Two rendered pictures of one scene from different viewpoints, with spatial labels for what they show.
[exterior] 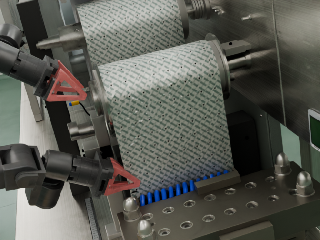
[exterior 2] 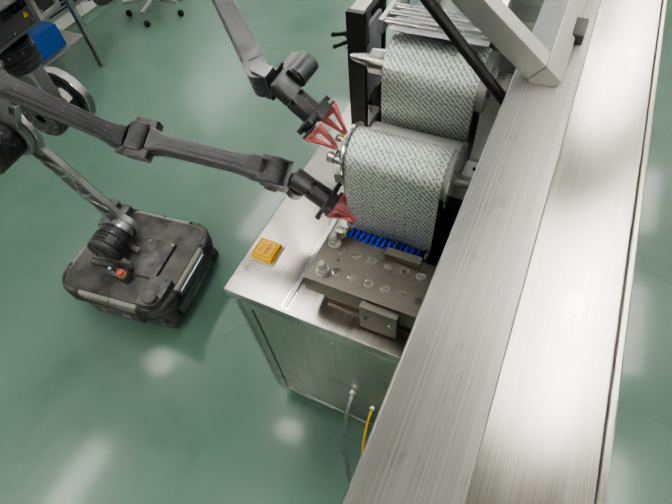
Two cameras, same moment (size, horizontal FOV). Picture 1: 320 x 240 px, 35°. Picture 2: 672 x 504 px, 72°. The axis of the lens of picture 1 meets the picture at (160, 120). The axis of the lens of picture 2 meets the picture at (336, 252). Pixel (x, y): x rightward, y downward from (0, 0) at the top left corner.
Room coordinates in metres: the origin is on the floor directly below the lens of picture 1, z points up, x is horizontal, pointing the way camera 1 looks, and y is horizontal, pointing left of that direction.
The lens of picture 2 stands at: (0.32, -0.39, 2.03)
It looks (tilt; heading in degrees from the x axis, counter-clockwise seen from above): 55 degrees down; 40
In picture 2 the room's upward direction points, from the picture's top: 7 degrees counter-clockwise
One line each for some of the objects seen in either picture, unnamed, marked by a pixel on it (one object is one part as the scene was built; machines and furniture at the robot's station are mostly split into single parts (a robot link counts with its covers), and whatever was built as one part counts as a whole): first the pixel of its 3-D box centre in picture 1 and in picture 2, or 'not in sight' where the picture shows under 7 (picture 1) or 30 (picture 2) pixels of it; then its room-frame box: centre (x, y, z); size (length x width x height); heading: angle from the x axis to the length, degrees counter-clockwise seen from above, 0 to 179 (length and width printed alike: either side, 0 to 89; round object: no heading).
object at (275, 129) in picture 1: (160, 53); not in sight; (2.13, -0.06, 1.02); 2.24 x 0.04 x 0.24; 9
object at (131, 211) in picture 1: (130, 207); (334, 237); (0.89, 0.09, 1.05); 0.04 x 0.04 x 0.04
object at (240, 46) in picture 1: (234, 46); (476, 172); (1.07, -0.19, 1.28); 0.06 x 0.05 x 0.02; 99
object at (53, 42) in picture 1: (48, 43); (361, 57); (1.25, 0.23, 1.33); 0.06 x 0.03 x 0.03; 99
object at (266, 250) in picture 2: not in sight; (266, 250); (0.82, 0.31, 0.91); 0.07 x 0.07 x 0.02; 9
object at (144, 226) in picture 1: (145, 230); (322, 266); (0.80, 0.07, 1.05); 0.04 x 0.04 x 0.04
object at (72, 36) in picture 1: (72, 37); (382, 62); (1.26, 0.17, 1.33); 0.06 x 0.06 x 0.06; 9
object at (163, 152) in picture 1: (177, 153); (389, 220); (0.98, -0.02, 1.10); 0.23 x 0.01 x 0.18; 99
